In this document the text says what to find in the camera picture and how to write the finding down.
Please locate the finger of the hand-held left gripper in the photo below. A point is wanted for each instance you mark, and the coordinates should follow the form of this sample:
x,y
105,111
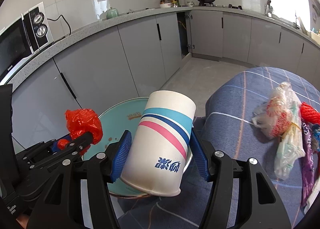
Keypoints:
x,y
77,145
40,147

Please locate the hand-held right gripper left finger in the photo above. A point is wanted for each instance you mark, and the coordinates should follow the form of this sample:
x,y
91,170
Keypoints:
x,y
122,155

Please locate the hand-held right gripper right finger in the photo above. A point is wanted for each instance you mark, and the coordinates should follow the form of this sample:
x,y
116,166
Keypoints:
x,y
200,160

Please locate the red plastic bag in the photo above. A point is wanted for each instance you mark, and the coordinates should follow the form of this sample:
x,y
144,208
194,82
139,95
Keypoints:
x,y
83,121

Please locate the teal round bin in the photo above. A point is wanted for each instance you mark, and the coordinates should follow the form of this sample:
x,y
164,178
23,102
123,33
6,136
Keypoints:
x,y
117,124

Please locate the striped white paper cup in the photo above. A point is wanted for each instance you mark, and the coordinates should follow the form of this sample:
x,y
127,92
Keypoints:
x,y
160,149

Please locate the clear red-printed plastic bag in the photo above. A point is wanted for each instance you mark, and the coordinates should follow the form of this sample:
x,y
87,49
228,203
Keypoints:
x,y
275,116

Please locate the white green plastic bag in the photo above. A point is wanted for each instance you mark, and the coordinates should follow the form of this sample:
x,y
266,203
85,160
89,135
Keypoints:
x,y
287,154

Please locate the purple blue snack wrapper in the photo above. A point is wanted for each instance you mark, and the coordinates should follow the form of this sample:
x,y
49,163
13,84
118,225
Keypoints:
x,y
307,159

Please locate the blue plaid tablecloth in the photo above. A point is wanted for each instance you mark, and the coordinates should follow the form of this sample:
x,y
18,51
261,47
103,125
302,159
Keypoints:
x,y
237,99

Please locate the grey kitchen cabinets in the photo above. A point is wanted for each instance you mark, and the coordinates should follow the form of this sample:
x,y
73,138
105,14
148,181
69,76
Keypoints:
x,y
100,56

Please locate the silver black microwave oven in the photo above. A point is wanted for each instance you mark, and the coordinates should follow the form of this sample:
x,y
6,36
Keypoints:
x,y
15,44

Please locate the red ribbed plastic piece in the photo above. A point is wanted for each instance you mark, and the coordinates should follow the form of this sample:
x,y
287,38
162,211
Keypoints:
x,y
310,115

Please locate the green ceramic teapot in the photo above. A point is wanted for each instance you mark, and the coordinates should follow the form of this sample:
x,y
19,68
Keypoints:
x,y
112,14

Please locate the gas stove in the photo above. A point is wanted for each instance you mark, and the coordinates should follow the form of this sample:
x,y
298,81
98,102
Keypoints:
x,y
212,5

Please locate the white bowl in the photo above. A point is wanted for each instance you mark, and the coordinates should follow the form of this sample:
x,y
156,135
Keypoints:
x,y
165,6

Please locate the glass jar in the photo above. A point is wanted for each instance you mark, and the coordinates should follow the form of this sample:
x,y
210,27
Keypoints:
x,y
190,3

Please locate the utensil holder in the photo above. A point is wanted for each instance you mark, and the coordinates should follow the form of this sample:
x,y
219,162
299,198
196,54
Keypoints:
x,y
268,9

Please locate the wooden cutting board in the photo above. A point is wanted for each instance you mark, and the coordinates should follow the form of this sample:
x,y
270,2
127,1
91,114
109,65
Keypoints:
x,y
301,24

